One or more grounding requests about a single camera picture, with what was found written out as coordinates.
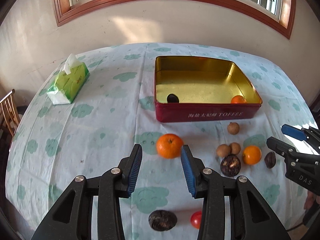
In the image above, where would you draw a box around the smooth orange mandarin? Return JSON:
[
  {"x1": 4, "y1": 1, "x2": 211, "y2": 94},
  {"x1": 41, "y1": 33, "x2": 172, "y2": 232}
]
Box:
[{"x1": 242, "y1": 145, "x2": 262, "y2": 165}]

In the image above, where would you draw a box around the brown longan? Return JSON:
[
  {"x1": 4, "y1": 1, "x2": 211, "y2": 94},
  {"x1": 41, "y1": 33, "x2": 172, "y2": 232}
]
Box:
[
  {"x1": 229, "y1": 142, "x2": 241, "y2": 155},
  {"x1": 227, "y1": 122, "x2": 240, "y2": 135},
  {"x1": 216, "y1": 144, "x2": 231, "y2": 158}
]

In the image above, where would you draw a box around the red cherry tomato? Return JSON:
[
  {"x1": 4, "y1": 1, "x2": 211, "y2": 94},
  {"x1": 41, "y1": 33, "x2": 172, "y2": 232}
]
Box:
[{"x1": 190, "y1": 211, "x2": 202, "y2": 229}]

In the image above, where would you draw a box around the wrinkled dark passion fruit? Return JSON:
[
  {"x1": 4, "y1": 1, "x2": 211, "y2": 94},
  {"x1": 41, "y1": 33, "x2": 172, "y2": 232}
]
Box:
[{"x1": 220, "y1": 154, "x2": 241, "y2": 177}]

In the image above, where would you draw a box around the large orange mandarin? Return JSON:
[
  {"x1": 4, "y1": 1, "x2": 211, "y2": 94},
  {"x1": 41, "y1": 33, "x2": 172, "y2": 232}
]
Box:
[{"x1": 231, "y1": 95, "x2": 247, "y2": 104}]

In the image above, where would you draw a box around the small stemmed orange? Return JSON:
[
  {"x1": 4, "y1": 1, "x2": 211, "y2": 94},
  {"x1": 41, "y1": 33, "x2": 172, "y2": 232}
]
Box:
[{"x1": 156, "y1": 134, "x2": 184, "y2": 159}]

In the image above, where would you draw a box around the small dark plum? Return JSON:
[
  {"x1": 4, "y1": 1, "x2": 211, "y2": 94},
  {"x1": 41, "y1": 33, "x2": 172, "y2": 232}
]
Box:
[{"x1": 167, "y1": 94, "x2": 180, "y2": 103}]

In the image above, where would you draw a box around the person right hand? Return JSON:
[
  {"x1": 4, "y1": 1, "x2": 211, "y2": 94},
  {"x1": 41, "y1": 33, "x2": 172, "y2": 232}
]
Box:
[{"x1": 304, "y1": 191, "x2": 320, "y2": 210}]

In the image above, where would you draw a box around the cloud pattern tablecloth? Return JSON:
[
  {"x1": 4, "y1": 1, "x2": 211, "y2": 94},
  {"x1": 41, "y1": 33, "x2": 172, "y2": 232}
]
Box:
[{"x1": 5, "y1": 43, "x2": 316, "y2": 239}]

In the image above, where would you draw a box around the red toffee tin box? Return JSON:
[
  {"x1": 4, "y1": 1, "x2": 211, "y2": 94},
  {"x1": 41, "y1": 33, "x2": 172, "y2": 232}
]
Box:
[{"x1": 154, "y1": 55, "x2": 263, "y2": 122}]

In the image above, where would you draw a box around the wooden chair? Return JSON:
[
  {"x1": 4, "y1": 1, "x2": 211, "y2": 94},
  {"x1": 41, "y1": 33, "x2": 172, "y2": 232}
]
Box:
[{"x1": 1, "y1": 89, "x2": 21, "y2": 137}]

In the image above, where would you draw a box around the green tissue pack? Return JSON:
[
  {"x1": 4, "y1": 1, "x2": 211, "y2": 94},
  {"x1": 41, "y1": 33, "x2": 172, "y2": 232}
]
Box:
[{"x1": 46, "y1": 54, "x2": 89, "y2": 105}]

